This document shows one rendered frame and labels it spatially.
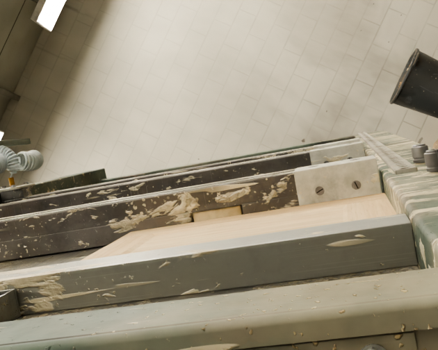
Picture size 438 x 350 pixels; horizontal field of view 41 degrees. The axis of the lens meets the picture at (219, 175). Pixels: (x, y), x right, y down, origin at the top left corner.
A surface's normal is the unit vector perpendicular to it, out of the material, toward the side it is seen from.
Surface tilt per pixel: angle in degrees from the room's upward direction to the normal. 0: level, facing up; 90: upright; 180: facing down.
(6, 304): 143
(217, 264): 90
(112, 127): 90
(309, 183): 90
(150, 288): 90
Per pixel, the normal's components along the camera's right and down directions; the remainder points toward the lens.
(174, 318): -0.18, -0.98
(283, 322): -0.24, -0.15
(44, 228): -0.20, 0.10
